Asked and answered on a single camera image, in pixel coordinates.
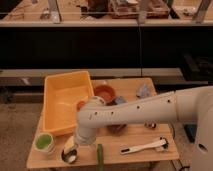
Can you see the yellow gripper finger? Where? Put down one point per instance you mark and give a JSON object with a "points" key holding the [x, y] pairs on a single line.
{"points": [[69, 145]]}

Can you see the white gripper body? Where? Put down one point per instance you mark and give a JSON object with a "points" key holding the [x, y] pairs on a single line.
{"points": [[84, 136]]}

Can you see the green cup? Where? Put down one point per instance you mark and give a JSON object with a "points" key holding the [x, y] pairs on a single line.
{"points": [[43, 141]]}

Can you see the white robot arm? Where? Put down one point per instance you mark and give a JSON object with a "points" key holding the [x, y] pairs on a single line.
{"points": [[186, 106]]}

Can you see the yellow plastic tray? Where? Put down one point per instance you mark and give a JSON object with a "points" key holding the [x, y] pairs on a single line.
{"points": [[62, 94]]}

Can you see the metal cup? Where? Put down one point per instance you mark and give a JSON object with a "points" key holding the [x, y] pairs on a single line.
{"points": [[69, 157]]}

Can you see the green stick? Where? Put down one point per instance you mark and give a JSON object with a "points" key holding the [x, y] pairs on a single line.
{"points": [[100, 157]]}

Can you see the dark brown bowl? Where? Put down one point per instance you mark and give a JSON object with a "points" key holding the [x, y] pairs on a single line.
{"points": [[115, 129]]}

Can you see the orange ball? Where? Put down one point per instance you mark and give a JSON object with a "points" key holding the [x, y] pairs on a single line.
{"points": [[80, 105]]}

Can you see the terracotta bowl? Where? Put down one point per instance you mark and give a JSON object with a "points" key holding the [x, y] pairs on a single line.
{"points": [[106, 92]]}

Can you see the blue cloth piece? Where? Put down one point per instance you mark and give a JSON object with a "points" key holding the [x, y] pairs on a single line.
{"points": [[120, 100]]}

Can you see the striped sponge block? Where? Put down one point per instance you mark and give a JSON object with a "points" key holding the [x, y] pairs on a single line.
{"points": [[150, 125]]}

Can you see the light blue crumpled cloth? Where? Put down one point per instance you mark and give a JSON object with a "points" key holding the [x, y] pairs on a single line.
{"points": [[143, 91]]}

